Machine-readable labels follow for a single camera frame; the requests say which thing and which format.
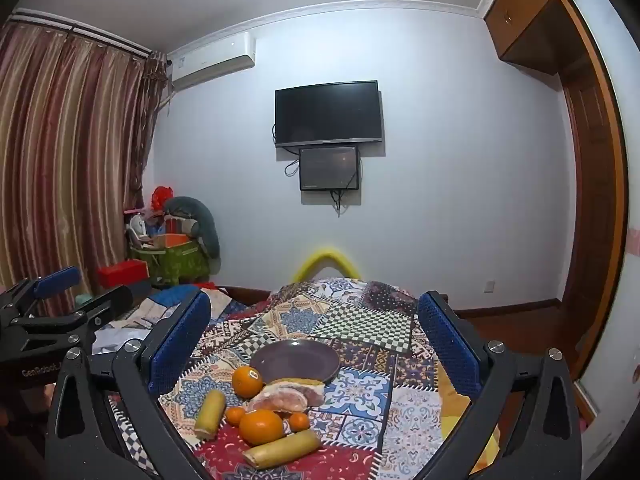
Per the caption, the blue and white quilt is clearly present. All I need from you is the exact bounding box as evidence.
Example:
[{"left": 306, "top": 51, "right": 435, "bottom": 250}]
[{"left": 92, "top": 285, "right": 236, "bottom": 356}]

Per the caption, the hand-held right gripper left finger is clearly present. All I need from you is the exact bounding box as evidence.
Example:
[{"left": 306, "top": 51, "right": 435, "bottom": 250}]
[{"left": 45, "top": 290, "right": 213, "bottom": 480}]

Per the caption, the wooden door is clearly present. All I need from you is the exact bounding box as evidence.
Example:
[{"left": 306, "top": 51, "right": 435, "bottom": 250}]
[{"left": 557, "top": 72, "right": 628, "bottom": 378}]

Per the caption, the patchwork printed blanket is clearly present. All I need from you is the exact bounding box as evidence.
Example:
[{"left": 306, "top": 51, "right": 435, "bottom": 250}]
[{"left": 107, "top": 277, "right": 501, "bottom": 480}]

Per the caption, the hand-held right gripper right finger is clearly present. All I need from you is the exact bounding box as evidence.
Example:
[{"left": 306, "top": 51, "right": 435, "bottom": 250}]
[{"left": 417, "top": 290, "right": 583, "bottom": 480}]

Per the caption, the white air conditioner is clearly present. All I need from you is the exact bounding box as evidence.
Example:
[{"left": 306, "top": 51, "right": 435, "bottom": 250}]
[{"left": 167, "top": 31, "right": 257, "bottom": 92}]

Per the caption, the small black wall monitor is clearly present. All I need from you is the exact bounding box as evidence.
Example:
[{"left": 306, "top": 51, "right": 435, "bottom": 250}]
[{"left": 299, "top": 145, "right": 361, "bottom": 192}]

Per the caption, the red flat box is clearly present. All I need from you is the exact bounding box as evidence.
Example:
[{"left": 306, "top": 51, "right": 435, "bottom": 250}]
[{"left": 97, "top": 260, "right": 151, "bottom": 288}]

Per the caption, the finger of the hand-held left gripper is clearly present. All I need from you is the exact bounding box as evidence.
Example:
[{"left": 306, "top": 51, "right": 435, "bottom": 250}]
[
  {"left": 75, "top": 284, "right": 135, "bottom": 331},
  {"left": 32, "top": 266, "right": 83, "bottom": 301}
]

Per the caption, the pomelo wedge with rind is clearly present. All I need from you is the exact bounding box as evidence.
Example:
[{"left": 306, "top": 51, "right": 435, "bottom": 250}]
[{"left": 270, "top": 377, "right": 326, "bottom": 406}]

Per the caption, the wooden overhead cabinet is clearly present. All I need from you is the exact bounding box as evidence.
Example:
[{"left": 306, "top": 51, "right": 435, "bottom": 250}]
[{"left": 482, "top": 0, "right": 596, "bottom": 76}]

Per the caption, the purple round plate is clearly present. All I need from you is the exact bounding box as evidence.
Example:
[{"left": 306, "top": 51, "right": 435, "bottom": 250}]
[{"left": 249, "top": 340, "right": 342, "bottom": 386}]

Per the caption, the yellow sugarcane piece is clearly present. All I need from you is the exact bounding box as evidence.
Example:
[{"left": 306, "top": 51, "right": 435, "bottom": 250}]
[
  {"left": 194, "top": 389, "right": 227, "bottom": 441},
  {"left": 243, "top": 430, "right": 322, "bottom": 470}
]

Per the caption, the striped brown curtain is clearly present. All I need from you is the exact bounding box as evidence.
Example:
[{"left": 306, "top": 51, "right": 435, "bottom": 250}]
[{"left": 0, "top": 10, "right": 168, "bottom": 306}]

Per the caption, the peeled pomelo segment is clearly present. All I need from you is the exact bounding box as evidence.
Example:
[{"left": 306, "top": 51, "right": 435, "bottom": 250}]
[{"left": 246, "top": 384, "right": 308, "bottom": 415}]

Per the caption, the yellow foam tube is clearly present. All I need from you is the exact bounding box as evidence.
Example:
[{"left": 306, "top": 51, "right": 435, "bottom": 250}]
[{"left": 292, "top": 246, "right": 363, "bottom": 283}]

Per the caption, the large plain orange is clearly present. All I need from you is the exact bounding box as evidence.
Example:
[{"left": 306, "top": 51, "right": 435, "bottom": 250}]
[{"left": 239, "top": 409, "right": 285, "bottom": 446}]

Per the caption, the teal cloth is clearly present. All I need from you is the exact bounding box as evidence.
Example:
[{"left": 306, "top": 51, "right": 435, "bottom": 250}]
[{"left": 74, "top": 292, "right": 106, "bottom": 316}]

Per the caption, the black wall television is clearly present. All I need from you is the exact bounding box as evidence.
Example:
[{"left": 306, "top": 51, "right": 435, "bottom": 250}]
[{"left": 275, "top": 80, "right": 385, "bottom": 148}]

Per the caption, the orange with sticker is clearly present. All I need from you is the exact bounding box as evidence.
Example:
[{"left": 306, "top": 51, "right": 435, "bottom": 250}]
[{"left": 231, "top": 366, "right": 264, "bottom": 400}]

